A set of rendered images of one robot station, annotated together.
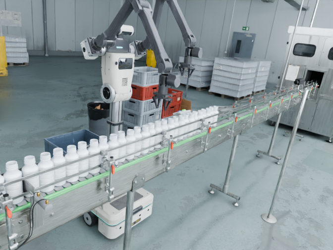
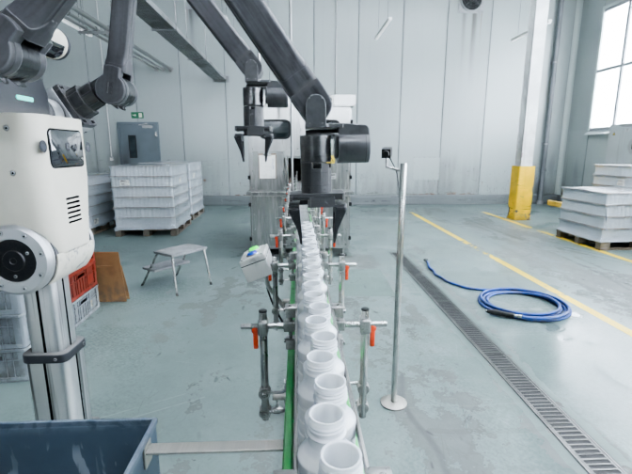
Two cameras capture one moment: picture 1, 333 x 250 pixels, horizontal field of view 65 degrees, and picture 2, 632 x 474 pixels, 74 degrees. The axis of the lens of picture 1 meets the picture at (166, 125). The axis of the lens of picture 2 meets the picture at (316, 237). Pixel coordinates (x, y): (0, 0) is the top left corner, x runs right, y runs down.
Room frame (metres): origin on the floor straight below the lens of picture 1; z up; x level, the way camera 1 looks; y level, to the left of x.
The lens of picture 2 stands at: (0.89, 0.55, 1.42)
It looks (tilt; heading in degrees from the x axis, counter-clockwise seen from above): 12 degrees down; 320
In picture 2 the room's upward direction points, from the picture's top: straight up
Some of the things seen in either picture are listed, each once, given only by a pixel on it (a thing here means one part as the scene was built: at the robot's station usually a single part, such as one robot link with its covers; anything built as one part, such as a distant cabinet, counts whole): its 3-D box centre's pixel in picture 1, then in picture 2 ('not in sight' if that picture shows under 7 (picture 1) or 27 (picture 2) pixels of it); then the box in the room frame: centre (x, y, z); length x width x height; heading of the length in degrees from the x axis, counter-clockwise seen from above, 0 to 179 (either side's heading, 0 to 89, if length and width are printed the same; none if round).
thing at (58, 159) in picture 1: (58, 166); not in sight; (0.99, 0.44, 1.08); 0.06 x 0.06 x 0.17
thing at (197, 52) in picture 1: (194, 48); (267, 85); (1.93, -0.13, 1.60); 0.12 x 0.09 x 0.12; 54
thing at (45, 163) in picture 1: (46, 171); not in sight; (0.94, 0.47, 1.08); 0.06 x 0.06 x 0.17
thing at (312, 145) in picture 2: (164, 79); (319, 149); (1.50, 0.04, 1.42); 0.07 x 0.06 x 0.07; 53
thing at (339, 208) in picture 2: (164, 102); (326, 219); (1.49, 0.03, 1.29); 0.07 x 0.07 x 0.09; 53
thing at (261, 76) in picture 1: (249, 75); (174, 189); (9.83, -2.85, 0.59); 1.25 x 1.03 x 1.17; 144
